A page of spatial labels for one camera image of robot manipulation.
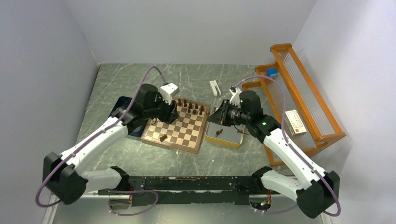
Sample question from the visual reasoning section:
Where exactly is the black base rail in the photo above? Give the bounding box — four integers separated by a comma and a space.
98, 175, 282, 207

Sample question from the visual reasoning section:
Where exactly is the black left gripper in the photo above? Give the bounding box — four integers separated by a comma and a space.
143, 91, 179, 124

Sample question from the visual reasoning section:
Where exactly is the blue round object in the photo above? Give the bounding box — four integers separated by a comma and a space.
267, 68, 279, 77

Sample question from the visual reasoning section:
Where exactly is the wooden chess board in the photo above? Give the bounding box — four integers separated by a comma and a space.
141, 97, 211, 154

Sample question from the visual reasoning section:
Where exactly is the white clip on table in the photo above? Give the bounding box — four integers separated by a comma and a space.
209, 80, 221, 97

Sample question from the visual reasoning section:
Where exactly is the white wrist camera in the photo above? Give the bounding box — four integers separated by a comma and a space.
229, 86, 242, 106
159, 83, 179, 105

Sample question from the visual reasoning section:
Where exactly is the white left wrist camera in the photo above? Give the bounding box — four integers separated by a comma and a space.
159, 83, 179, 105

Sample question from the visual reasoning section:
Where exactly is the white small box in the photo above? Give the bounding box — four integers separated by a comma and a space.
285, 109, 307, 136

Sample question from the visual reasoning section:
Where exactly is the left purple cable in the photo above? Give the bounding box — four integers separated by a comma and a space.
35, 66, 168, 217

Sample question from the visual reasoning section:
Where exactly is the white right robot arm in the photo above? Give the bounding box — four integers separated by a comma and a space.
208, 91, 341, 218

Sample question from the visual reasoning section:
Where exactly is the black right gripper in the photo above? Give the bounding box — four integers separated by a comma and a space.
207, 99, 250, 126

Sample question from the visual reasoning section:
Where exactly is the blue tray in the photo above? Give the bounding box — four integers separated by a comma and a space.
109, 96, 147, 138

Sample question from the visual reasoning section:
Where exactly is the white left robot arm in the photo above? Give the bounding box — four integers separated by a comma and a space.
42, 83, 179, 205

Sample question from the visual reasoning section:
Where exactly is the yellow metal tin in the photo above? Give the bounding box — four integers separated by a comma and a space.
205, 122, 245, 149

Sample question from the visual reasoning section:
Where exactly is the orange wooden rack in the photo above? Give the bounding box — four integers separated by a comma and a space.
242, 43, 346, 157

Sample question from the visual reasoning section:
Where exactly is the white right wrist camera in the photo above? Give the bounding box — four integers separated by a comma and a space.
229, 86, 242, 106

